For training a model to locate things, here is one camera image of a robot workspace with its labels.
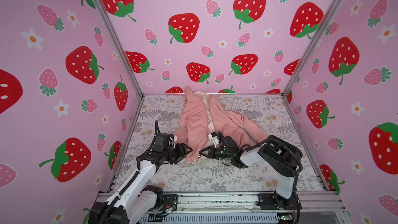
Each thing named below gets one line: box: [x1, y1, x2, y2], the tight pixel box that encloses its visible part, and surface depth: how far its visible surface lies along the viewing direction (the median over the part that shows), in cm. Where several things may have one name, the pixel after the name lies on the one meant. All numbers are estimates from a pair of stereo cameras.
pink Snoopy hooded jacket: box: [172, 86, 267, 163], surface depth 102 cm
